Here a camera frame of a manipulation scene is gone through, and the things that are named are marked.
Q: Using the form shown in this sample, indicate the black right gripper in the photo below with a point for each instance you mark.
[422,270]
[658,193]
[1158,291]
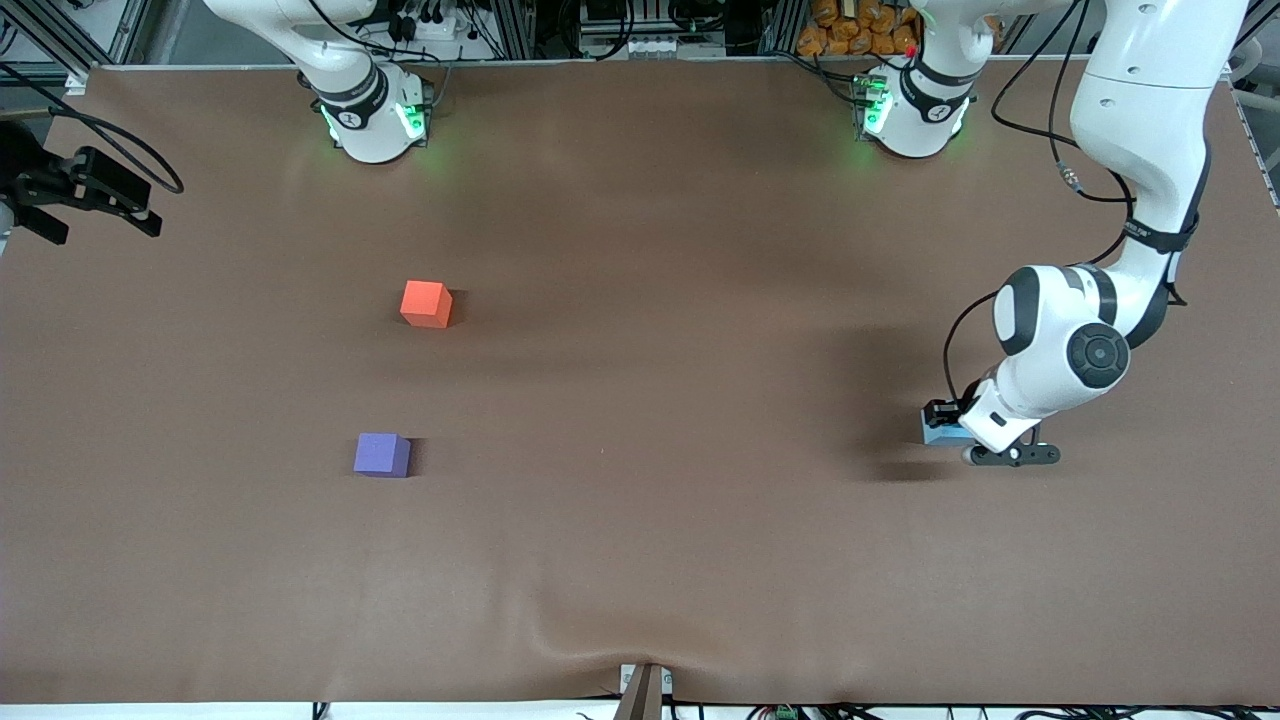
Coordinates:
[28,187]

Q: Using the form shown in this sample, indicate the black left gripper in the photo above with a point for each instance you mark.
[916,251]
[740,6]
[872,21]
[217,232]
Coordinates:
[943,413]

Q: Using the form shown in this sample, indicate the light blue block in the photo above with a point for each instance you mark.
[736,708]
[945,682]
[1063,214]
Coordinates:
[945,436]

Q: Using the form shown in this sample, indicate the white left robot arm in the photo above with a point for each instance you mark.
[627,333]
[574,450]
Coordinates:
[1140,100]

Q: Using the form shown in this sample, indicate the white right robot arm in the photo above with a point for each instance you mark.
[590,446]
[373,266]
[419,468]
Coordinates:
[370,110]

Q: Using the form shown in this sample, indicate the orange block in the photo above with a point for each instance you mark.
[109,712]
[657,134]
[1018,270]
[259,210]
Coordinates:
[425,303]

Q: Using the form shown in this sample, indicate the purple block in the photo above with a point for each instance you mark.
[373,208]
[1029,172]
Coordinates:
[380,455]

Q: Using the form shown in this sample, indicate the brown table mat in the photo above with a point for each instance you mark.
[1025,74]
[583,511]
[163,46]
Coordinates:
[600,550]

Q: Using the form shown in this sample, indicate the orange snack packet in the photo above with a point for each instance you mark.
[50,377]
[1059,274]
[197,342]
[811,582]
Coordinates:
[862,40]
[885,14]
[810,42]
[825,12]

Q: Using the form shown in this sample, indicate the white power strip with plugs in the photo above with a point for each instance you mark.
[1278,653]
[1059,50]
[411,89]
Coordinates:
[425,25]

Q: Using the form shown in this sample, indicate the black electronic box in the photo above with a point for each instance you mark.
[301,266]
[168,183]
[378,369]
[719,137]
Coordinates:
[602,14]

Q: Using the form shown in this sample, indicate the aluminium frame profile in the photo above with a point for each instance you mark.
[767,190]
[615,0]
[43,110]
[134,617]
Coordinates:
[100,35]
[515,28]
[785,26]

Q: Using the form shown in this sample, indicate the white bracket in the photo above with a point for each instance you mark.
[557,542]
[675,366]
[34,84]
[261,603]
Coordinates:
[667,683]

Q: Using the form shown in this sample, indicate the brown post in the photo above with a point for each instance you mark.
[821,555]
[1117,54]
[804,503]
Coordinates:
[643,700]

